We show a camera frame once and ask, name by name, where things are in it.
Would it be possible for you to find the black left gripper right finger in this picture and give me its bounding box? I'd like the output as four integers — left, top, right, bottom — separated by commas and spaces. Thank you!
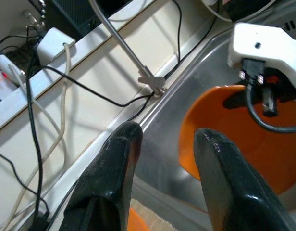
193, 127, 296, 231

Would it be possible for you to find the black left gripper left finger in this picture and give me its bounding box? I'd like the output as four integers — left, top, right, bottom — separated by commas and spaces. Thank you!
60, 121, 144, 231

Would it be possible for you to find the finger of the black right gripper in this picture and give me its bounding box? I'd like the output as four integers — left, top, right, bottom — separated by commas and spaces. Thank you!
262, 86, 278, 118

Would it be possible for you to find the orange bowl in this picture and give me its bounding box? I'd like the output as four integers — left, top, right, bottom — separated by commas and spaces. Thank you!
178, 84, 296, 196

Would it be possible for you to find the large orange plate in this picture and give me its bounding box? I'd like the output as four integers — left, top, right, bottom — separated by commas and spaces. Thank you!
128, 207, 148, 231

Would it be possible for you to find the beige cloth mat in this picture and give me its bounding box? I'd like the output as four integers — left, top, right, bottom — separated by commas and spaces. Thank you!
132, 198, 177, 231

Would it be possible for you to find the stainless steel sink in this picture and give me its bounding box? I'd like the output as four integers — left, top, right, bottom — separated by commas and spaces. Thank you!
48, 4, 296, 231

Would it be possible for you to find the steel sink faucet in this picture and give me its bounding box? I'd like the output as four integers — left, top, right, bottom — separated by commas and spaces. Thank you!
89, 0, 168, 98

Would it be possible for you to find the white red-label box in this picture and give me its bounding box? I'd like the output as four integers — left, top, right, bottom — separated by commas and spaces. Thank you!
0, 71, 15, 99

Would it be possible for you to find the white power adapter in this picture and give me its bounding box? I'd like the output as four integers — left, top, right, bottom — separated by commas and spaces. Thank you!
36, 26, 76, 67

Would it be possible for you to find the black charger box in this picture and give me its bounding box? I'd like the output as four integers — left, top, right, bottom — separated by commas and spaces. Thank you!
43, 0, 110, 39

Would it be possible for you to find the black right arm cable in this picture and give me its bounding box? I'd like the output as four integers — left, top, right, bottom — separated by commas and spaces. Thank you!
238, 58, 296, 133

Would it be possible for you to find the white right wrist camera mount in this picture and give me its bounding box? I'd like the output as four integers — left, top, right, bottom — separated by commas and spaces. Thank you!
226, 22, 296, 93

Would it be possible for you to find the black cable with white tag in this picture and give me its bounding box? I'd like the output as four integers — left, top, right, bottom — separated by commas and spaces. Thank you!
30, 66, 155, 108

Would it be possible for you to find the thin black hanging cable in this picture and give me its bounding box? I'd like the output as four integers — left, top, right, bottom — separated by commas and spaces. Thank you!
127, 0, 182, 121

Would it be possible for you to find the thick black power cord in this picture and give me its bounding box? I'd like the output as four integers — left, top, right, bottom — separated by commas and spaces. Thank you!
26, 51, 50, 231

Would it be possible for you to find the thick white cable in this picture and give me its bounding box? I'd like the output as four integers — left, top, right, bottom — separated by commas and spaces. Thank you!
1, 42, 73, 231

